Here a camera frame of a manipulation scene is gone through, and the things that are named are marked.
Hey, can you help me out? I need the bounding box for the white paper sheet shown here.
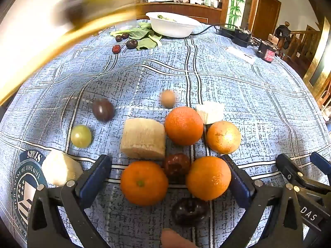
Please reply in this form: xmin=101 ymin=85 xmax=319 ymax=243
xmin=228 ymin=46 xmax=256 ymax=64

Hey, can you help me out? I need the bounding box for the orange mandarin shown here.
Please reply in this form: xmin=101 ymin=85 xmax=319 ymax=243
xmin=206 ymin=120 xmax=242 ymax=155
xmin=120 ymin=161 xmax=169 ymax=206
xmin=165 ymin=106 xmax=204 ymax=146
xmin=186 ymin=156 xmax=232 ymax=201

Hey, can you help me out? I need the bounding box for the golden picture frame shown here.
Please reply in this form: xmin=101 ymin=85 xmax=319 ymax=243
xmin=302 ymin=15 xmax=331 ymax=88

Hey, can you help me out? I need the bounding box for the bamboo wall poster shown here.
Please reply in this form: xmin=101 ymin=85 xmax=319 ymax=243
xmin=225 ymin=0 xmax=245 ymax=27

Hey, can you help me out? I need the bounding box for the dark figurine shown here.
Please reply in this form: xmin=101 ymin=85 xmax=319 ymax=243
xmin=275 ymin=21 xmax=294 ymax=49

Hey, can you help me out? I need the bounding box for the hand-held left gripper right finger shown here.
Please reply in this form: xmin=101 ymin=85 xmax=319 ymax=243
xmin=221 ymin=154 xmax=304 ymax=248

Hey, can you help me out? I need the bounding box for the wooden counter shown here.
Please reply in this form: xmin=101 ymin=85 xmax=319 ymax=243
xmin=136 ymin=1 xmax=225 ymax=25

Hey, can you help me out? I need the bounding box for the small brown round longan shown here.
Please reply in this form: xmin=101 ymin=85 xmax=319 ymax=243
xmin=160 ymin=89 xmax=177 ymax=108

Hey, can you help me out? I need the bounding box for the green bok choy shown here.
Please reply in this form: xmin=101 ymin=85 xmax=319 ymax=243
xmin=110 ymin=22 xmax=163 ymax=51

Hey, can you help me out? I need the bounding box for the black box red label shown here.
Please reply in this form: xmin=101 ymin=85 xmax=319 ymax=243
xmin=257 ymin=41 xmax=278 ymax=64

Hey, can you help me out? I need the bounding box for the wooden door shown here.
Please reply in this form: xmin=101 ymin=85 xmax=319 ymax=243
xmin=252 ymin=0 xmax=282 ymax=34

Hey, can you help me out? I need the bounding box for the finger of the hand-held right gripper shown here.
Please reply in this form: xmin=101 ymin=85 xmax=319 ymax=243
xmin=310 ymin=152 xmax=331 ymax=172
xmin=276 ymin=154 xmax=331 ymax=194

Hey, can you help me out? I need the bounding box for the chopped green vegetable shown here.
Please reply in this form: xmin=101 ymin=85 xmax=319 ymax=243
xmin=157 ymin=14 xmax=178 ymax=23

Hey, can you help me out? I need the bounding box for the peeled pale pear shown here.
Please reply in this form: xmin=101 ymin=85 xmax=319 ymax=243
xmin=41 ymin=150 xmax=84 ymax=187

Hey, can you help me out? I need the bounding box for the wooden stair railing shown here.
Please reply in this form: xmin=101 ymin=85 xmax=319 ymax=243
xmin=290 ymin=24 xmax=324 ymax=66

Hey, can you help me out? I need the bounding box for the black cable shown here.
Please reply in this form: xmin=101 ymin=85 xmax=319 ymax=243
xmin=191 ymin=24 xmax=233 ymax=35

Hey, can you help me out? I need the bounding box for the white bowl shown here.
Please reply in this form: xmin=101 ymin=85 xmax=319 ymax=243
xmin=145 ymin=12 xmax=203 ymax=38

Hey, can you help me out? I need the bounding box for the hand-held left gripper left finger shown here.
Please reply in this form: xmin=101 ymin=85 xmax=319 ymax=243
xmin=27 ymin=154 xmax=113 ymax=248

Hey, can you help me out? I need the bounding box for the green round grape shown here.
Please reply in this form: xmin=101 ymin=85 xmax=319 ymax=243
xmin=70 ymin=125 xmax=93 ymax=149

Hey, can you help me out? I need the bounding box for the white foam block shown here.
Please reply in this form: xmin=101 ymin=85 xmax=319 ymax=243
xmin=196 ymin=101 xmax=225 ymax=125

